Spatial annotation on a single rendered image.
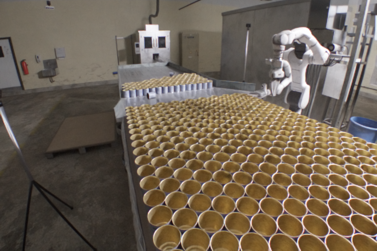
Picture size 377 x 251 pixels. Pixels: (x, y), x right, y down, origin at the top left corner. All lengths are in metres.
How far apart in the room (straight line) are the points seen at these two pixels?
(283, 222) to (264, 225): 0.06
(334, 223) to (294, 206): 0.12
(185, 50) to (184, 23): 1.21
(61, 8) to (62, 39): 1.09
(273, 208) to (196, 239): 0.25
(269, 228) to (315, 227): 0.14
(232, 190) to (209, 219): 0.14
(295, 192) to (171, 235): 0.43
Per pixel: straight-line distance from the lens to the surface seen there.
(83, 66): 7.97
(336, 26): 3.04
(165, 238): 0.57
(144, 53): 6.44
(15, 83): 8.82
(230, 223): 0.58
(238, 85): 2.23
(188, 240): 0.54
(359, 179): 0.87
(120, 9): 7.92
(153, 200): 0.64
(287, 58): 1.90
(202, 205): 0.62
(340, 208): 0.73
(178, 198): 0.61
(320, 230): 0.64
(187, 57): 8.02
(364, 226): 0.72
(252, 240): 0.55
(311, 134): 1.12
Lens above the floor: 1.65
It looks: 22 degrees down
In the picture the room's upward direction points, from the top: straight up
